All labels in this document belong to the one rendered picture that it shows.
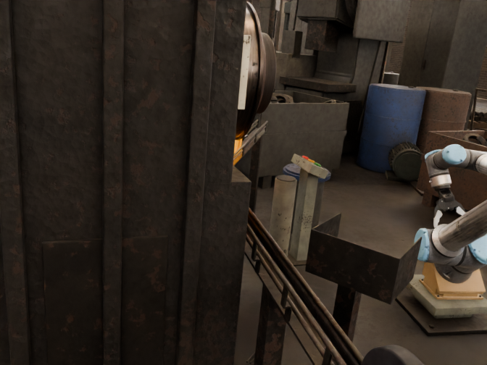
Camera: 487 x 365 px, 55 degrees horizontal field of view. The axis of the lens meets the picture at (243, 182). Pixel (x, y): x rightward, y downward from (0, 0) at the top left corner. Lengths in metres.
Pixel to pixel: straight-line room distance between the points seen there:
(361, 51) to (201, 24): 4.54
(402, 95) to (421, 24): 1.97
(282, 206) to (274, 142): 1.47
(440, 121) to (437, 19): 1.73
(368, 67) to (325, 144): 1.61
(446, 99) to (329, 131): 1.46
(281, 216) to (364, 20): 2.96
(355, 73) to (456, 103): 1.11
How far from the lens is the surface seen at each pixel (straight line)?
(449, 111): 5.33
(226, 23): 1.15
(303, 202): 2.67
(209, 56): 1.12
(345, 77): 5.58
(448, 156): 2.27
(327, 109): 4.29
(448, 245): 2.17
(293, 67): 5.67
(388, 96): 5.00
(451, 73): 6.49
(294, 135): 4.09
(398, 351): 0.85
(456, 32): 6.44
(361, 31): 5.08
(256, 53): 1.47
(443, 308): 2.43
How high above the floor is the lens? 1.23
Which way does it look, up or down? 17 degrees down
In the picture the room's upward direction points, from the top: 5 degrees clockwise
